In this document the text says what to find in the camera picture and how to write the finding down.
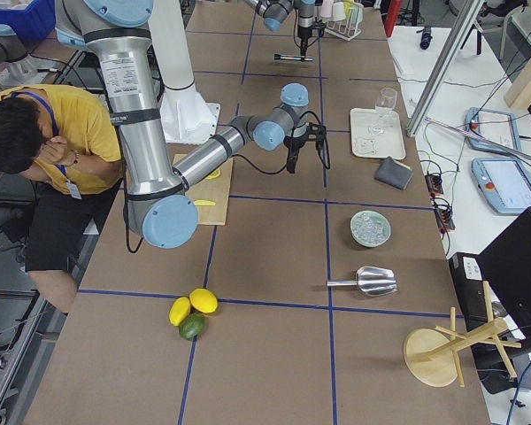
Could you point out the yellow plastic knife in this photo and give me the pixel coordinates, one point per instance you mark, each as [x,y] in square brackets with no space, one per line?
[204,202]

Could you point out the black monitor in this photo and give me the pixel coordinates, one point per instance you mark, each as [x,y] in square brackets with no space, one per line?
[506,264]

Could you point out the wooden cutting board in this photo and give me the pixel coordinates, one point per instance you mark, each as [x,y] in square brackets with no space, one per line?
[215,190]

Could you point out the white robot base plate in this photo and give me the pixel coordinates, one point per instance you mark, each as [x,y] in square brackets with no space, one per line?
[186,117]

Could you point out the lemon slice on board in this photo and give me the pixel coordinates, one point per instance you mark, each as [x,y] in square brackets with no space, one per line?
[214,174]

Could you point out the lower teach pendant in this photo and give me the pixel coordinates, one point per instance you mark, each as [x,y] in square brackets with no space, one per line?
[505,184]

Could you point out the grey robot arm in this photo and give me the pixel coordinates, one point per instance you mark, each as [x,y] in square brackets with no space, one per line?
[161,173]
[274,14]

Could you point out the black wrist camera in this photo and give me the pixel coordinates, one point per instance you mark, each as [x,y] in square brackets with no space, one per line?
[316,133]

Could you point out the wooden cup tree stand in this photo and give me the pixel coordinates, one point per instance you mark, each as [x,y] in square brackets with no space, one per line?
[432,354]

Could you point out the black power strip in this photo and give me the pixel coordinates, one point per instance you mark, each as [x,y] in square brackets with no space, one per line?
[442,207]

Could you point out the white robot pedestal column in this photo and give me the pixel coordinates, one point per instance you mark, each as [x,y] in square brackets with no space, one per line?
[170,44]

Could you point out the iridescent metal rod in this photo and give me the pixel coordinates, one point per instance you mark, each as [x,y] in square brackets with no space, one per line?
[479,138]

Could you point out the green lime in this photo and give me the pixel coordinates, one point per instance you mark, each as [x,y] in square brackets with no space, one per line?
[192,326]

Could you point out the steel ice scoop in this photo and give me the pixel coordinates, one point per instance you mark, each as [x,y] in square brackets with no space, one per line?
[370,281]

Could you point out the yellow lemon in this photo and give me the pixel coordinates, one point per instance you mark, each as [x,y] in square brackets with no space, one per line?
[204,300]
[179,311]

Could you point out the cream bear serving tray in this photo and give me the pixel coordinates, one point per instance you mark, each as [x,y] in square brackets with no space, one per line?
[365,143]

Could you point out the upper teach pendant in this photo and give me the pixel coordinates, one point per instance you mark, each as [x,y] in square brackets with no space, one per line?
[498,127]

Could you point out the teach pendant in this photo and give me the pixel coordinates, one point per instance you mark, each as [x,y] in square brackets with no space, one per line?
[505,184]
[498,127]

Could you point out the clear wine glass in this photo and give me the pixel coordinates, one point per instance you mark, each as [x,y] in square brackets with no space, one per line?
[385,103]

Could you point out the green bowl of ice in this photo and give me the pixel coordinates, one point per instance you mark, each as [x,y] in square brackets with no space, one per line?
[370,229]

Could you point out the blue storage bin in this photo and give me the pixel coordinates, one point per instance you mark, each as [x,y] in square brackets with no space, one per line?
[32,23]

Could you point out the person in yellow shirt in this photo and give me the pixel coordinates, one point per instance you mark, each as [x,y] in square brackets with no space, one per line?
[60,137]

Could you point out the white wire cup rack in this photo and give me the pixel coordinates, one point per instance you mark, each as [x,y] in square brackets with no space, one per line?
[342,18]

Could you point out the folded grey cloth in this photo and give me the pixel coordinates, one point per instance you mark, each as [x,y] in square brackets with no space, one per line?
[394,173]

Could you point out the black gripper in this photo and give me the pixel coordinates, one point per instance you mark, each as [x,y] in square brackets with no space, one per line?
[293,144]
[304,23]

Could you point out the black box with label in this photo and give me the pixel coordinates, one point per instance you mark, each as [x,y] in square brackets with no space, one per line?
[468,283]

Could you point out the aluminium frame post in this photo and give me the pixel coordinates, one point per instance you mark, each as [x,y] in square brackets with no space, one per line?
[461,27]

